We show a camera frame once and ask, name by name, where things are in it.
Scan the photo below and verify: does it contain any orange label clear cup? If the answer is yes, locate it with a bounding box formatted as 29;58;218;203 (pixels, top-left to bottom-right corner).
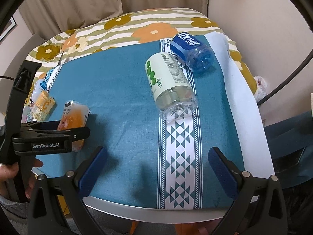
57;100;90;152

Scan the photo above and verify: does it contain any green label clear cup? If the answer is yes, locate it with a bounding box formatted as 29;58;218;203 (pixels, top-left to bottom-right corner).
145;52;197;121

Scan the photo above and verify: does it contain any yellow label clear cup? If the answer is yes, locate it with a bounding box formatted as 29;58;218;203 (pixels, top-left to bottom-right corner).
31;91;55;121

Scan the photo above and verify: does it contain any light blue label cup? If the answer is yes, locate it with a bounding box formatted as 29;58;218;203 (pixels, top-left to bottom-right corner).
31;79;48;102

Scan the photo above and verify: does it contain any blue label clear cup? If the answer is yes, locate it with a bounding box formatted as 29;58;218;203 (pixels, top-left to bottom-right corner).
170;32;215;73

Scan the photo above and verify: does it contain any person's left hand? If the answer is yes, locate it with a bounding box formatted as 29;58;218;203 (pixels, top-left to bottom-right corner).
0;163;37;199

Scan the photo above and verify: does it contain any grey bed headboard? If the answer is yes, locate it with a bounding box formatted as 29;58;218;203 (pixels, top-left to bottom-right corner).
1;33;45;78

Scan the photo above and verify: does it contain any blue patterned table cloth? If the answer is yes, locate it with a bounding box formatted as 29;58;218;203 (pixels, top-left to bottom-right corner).
40;41;244;210

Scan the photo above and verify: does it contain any beige curtain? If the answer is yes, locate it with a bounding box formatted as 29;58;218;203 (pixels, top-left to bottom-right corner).
19;0;209;40

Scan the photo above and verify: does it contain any floral striped bed duvet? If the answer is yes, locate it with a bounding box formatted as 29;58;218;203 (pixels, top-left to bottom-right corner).
24;7;258;104

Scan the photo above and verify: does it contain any framed wall picture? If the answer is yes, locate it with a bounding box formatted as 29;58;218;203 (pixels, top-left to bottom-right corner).
0;17;16;42

